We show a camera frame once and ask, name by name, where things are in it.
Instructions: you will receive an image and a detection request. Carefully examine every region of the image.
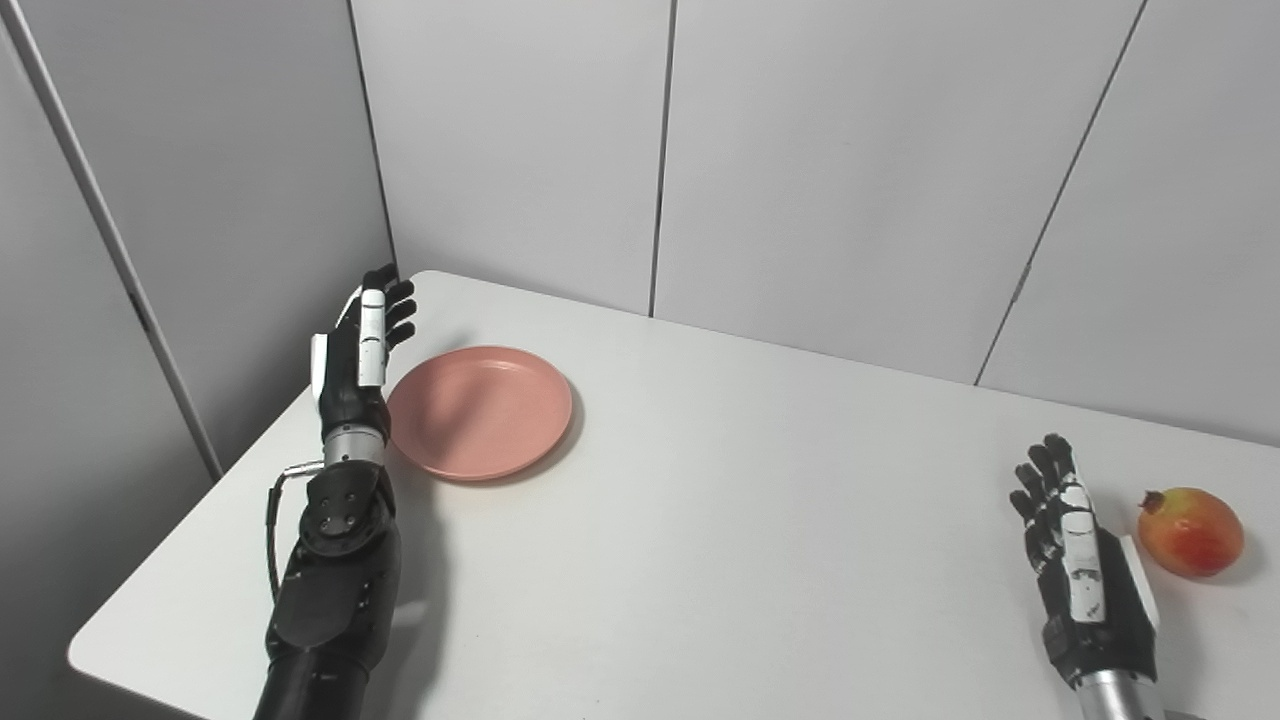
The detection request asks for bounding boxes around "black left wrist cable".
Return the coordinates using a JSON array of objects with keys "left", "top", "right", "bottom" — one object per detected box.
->
[{"left": 264, "top": 460, "right": 327, "bottom": 603}]

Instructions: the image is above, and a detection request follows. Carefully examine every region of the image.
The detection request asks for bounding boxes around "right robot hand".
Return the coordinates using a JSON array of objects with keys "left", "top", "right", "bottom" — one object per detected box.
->
[{"left": 1009, "top": 433, "right": 1162, "bottom": 691}]

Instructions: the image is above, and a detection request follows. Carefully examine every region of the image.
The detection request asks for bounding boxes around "red yellow pomegranate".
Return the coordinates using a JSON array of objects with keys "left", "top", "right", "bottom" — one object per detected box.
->
[{"left": 1137, "top": 487, "right": 1246, "bottom": 579}]

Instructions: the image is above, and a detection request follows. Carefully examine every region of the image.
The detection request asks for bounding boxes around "pink round plate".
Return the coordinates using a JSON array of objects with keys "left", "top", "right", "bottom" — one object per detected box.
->
[{"left": 386, "top": 345, "right": 575, "bottom": 483}]

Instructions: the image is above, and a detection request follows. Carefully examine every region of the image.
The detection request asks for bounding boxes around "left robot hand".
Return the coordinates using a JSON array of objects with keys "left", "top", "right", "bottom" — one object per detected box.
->
[{"left": 310, "top": 264, "right": 417, "bottom": 439}]

